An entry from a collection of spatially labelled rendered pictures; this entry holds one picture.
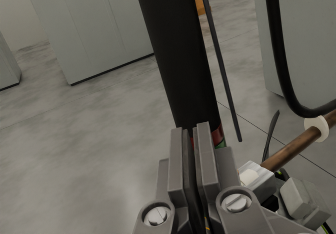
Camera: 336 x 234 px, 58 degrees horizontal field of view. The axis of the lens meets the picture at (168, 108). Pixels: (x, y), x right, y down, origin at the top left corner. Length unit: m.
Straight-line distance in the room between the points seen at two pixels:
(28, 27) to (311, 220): 11.99
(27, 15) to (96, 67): 6.80
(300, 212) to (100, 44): 5.28
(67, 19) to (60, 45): 0.46
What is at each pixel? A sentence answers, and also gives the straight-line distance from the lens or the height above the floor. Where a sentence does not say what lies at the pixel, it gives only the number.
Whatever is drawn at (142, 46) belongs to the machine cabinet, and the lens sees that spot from 6.00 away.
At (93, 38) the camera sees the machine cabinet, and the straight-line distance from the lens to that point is 5.77.
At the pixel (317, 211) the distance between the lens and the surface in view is 0.81.
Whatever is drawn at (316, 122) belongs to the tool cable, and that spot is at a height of 1.55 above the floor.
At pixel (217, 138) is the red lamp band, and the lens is 0.22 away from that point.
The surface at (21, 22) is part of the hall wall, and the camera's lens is 12.39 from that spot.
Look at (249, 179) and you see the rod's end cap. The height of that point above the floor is 1.55.
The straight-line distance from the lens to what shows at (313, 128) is 0.34.
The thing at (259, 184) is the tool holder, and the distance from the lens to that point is 0.28.
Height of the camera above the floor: 1.74
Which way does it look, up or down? 27 degrees down
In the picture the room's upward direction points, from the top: 17 degrees counter-clockwise
